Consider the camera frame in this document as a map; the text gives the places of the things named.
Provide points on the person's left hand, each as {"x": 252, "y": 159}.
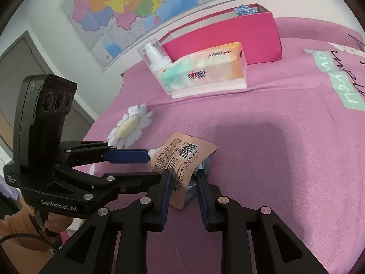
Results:
{"x": 57, "y": 221}

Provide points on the white spray bottle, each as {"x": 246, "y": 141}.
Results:
{"x": 155, "y": 62}

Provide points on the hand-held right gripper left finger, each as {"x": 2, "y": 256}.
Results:
{"x": 165, "y": 199}

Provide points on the peach spout pouch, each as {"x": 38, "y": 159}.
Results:
{"x": 176, "y": 154}

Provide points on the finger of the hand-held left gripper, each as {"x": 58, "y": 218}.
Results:
{"x": 134, "y": 178}
{"x": 128, "y": 156}

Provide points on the colourful wall map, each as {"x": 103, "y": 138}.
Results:
{"x": 128, "y": 11}

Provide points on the grey door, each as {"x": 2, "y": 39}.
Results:
{"x": 17, "y": 71}

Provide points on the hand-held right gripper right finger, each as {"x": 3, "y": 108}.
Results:
{"x": 202, "y": 202}

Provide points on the large pastel tissue pack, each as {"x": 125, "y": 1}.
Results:
{"x": 205, "y": 71}

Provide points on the purple cloth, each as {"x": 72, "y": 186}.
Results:
{"x": 7, "y": 191}

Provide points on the dark cloth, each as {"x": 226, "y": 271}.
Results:
{"x": 7, "y": 207}

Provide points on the pink printed blanket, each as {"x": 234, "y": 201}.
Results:
{"x": 271, "y": 148}

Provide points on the pink cardboard box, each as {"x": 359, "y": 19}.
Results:
{"x": 228, "y": 37}

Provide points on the blue gingham scrunchie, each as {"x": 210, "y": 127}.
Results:
{"x": 245, "y": 10}

